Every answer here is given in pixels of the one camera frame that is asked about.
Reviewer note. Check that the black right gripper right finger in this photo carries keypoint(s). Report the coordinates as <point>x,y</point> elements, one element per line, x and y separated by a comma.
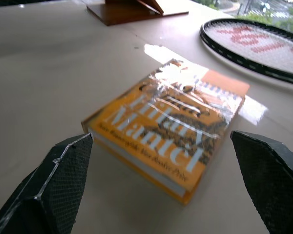
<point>271,180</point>

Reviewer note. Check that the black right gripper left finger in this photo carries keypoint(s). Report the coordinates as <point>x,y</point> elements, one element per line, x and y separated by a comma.
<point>51,190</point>

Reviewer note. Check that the orange hardcover book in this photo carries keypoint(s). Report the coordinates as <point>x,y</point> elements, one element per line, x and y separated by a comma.
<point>166,126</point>

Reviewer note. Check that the wooden bookshelf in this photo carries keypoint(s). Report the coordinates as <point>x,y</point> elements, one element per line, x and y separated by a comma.
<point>134,11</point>

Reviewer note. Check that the black tennis racket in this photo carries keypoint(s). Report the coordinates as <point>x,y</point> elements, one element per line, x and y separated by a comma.
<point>254,46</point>

